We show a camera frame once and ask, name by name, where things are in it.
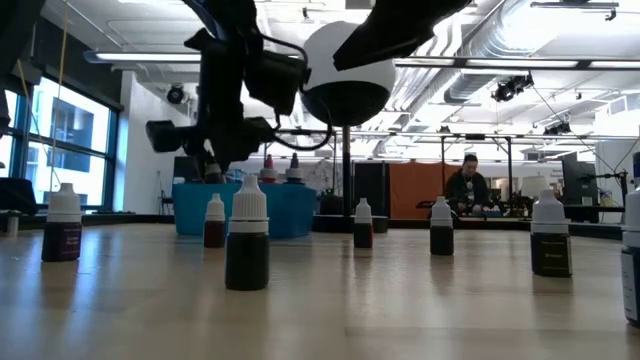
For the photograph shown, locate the black metal rack frame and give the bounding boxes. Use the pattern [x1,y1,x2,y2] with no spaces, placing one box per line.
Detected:
[262,130,514,221]

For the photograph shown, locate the black aluminium table frame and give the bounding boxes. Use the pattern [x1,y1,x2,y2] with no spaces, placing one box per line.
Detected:
[0,212,626,241]

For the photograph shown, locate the teal plastic bin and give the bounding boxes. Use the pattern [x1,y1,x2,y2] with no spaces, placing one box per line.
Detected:
[172,182,318,240]

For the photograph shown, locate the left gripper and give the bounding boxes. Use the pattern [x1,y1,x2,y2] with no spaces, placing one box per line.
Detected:
[145,28,277,184]

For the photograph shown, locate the white patterned board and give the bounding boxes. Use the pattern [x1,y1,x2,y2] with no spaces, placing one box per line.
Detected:
[299,158,346,197]

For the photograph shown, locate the black ceiling camera cluster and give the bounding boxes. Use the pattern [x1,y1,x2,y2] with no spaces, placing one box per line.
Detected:
[490,73,535,104]

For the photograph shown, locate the black monitor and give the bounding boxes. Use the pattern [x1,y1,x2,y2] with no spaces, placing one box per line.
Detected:
[173,156,221,184]

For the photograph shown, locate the person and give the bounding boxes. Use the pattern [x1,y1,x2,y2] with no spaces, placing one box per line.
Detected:
[444,153,494,217]

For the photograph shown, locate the large window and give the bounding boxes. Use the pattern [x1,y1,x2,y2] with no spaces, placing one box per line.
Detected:
[0,74,121,211]

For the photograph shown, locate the orange partition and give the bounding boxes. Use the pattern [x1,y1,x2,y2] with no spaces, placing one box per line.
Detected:
[388,162,464,220]

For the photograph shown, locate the dark monitor on arm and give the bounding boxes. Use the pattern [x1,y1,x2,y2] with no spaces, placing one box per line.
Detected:
[560,151,600,207]

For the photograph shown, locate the small purple food coloring bottle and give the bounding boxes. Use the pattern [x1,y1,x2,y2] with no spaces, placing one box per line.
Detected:
[40,182,84,263]

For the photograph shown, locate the small red food coloring bottle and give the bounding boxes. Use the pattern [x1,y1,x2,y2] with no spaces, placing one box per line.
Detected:
[203,193,227,249]

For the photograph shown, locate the silver ventilation duct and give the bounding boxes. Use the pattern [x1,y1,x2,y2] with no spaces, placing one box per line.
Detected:
[399,9,531,114]

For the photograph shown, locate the white table lamp shade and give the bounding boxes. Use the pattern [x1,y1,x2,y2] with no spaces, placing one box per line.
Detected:
[519,174,550,201]

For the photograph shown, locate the large bottle purple cap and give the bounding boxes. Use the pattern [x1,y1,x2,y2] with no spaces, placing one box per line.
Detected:
[284,152,304,184]

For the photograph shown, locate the black cabinet panel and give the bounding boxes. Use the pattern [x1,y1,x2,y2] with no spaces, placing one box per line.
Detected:
[353,162,391,218]

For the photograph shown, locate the white globe lamp black base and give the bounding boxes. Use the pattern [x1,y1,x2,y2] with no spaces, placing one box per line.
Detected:
[301,20,397,235]

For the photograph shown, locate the ceiling light strip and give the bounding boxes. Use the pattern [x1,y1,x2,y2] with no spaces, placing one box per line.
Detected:
[83,49,202,65]
[393,56,640,72]

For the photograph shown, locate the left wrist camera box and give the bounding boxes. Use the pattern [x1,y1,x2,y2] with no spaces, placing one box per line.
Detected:
[243,48,310,117]

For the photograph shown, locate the round black ceiling spotlight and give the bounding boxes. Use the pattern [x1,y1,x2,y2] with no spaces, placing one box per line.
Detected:
[166,83,187,105]

